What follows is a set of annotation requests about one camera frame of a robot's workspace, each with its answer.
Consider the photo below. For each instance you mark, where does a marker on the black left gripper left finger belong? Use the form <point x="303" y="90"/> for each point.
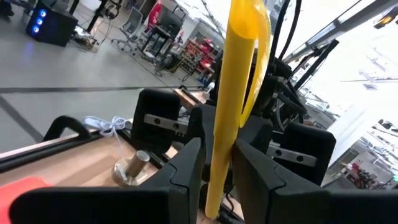
<point x="183" y="186"/>

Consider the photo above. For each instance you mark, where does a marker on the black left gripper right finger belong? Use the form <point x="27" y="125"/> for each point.
<point x="267" y="193"/>

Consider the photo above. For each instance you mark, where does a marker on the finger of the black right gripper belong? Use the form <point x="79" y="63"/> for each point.
<point x="202" y="121"/>
<point x="255" y="130"/>

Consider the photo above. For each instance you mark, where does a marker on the yellow pen with clip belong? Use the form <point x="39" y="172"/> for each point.
<point x="233" y="93"/>

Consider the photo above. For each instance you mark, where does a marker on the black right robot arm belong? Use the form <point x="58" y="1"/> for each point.
<point x="280" y="93"/>

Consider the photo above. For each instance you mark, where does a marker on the orange plastic box lid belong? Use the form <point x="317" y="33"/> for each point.
<point x="18" y="199"/>

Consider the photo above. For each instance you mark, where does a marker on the brass cylinder stand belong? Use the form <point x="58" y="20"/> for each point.
<point x="133" y="168"/>

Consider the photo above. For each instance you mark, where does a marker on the grey office chair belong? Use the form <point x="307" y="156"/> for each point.
<point x="132" y="28"/>

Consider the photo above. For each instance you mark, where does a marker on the computer tower blue lights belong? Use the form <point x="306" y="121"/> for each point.
<point x="51" y="26"/>

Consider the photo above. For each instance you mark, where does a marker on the black aluminium table frame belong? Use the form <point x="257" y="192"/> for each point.
<point x="46" y="149"/>

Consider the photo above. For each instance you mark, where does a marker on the overhead frame light bar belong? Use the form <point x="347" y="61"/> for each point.
<point x="342" y="25"/>

